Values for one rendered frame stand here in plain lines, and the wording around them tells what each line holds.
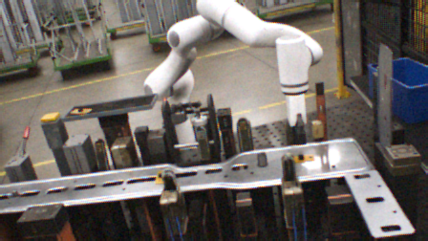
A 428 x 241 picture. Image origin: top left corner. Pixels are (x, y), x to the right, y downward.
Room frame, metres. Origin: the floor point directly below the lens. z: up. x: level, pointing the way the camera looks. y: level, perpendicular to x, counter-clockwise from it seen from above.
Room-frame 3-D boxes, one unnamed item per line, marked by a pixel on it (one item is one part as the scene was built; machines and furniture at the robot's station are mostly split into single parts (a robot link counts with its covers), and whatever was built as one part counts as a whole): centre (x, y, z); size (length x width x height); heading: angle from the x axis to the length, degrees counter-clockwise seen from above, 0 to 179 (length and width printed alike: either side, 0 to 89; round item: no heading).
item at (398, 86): (1.37, -0.71, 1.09); 0.30 x 0.17 x 0.13; 2
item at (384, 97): (1.13, -0.51, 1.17); 0.12 x 0.01 x 0.34; 174
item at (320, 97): (1.31, -0.37, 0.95); 0.03 x 0.01 x 0.50; 84
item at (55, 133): (1.60, 0.66, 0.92); 0.08 x 0.08 x 0.44; 84
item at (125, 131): (1.58, 0.41, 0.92); 0.10 x 0.08 x 0.45; 84
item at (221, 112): (1.41, -0.03, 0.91); 0.07 x 0.05 x 0.42; 174
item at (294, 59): (1.17, -0.26, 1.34); 0.09 x 0.08 x 0.13; 127
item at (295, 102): (1.17, -0.25, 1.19); 0.10 x 0.07 x 0.11; 174
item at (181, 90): (1.80, 0.15, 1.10); 0.19 x 0.12 x 0.24; 126
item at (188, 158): (1.41, 0.09, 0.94); 0.18 x 0.13 x 0.49; 84
